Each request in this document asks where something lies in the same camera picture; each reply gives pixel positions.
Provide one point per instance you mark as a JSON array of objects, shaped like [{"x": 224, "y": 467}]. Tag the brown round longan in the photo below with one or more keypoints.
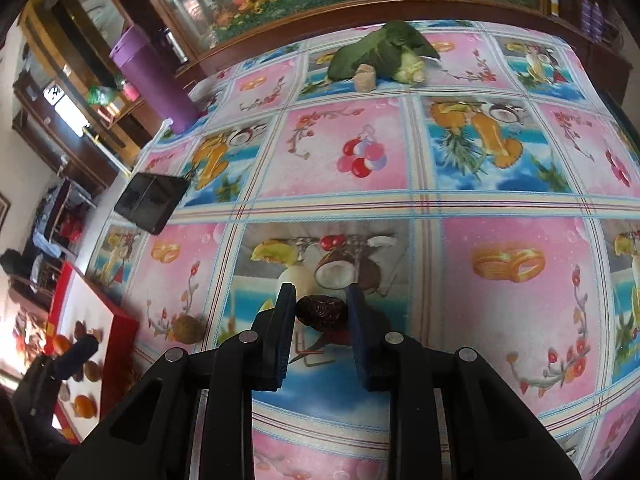
[{"x": 92, "y": 371}]

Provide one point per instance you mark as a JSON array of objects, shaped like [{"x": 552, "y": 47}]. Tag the dark red date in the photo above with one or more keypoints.
[
  {"x": 322, "y": 313},
  {"x": 79, "y": 330}
]

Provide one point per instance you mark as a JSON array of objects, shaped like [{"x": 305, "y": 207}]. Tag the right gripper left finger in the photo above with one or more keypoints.
[{"x": 150, "y": 433}]

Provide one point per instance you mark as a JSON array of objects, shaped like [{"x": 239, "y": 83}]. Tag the red white gift box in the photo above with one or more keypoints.
[{"x": 85, "y": 325}]

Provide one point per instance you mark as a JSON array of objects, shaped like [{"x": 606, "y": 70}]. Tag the black smartphone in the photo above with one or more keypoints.
[{"x": 149, "y": 200}]

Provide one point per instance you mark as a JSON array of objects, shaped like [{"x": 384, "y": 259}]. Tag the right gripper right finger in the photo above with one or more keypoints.
[{"x": 451, "y": 414}]

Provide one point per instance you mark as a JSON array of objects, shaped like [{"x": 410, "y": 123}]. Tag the small beige ginger piece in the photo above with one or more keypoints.
[{"x": 364, "y": 79}]

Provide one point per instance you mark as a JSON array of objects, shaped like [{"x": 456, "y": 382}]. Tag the green leafy vegetable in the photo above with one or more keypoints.
[{"x": 396, "y": 51}]

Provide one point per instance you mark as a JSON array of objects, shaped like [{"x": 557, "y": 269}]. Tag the large orange tangerine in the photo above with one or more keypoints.
[{"x": 84, "y": 407}]

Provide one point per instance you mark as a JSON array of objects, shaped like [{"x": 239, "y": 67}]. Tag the purple bottles on cabinet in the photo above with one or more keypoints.
[{"x": 591, "y": 20}]

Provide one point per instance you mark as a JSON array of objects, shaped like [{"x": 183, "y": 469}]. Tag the small orange tangerine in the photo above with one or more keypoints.
[{"x": 60, "y": 344}]

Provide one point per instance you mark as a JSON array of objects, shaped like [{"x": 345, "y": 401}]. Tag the purple thermos bottle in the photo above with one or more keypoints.
[{"x": 140, "y": 64}]

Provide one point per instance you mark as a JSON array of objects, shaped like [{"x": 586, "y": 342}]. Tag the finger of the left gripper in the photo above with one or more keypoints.
[{"x": 73, "y": 360}]

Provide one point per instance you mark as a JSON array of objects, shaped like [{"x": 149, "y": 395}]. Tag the colourful printed tablecloth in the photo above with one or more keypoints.
[{"x": 492, "y": 204}]

